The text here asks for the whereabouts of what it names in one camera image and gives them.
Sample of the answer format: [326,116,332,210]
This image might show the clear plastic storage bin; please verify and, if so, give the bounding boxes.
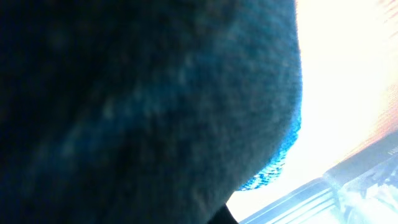
[242,132,397,224]

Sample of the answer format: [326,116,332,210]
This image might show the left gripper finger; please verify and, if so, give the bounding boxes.
[207,204,239,224]

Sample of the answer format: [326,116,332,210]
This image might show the blue towel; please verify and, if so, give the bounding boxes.
[1,0,302,223]

